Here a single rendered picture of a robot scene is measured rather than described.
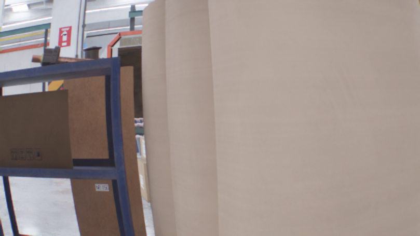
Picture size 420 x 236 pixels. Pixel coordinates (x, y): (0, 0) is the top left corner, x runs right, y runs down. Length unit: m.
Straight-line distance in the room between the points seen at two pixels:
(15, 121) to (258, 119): 1.24
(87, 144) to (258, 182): 1.74
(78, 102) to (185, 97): 1.29
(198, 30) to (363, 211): 0.64
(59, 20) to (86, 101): 9.31
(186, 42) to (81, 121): 1.32
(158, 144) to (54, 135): 0.43
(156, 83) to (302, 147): 0.95
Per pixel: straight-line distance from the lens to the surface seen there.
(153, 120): 1.77
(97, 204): 2.61
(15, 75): 1.92
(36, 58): 1.97
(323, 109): 0.85
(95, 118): 2.58
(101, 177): 1.90
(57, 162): 1.97
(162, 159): 1.75
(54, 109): 1.96
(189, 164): 1.34
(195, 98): 1.30
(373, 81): 0.90
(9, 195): 2.39
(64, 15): 11.85
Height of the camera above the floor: 0.74
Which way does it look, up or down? 1 degrees down
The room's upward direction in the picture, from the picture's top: 3 degrees counter-clockwise
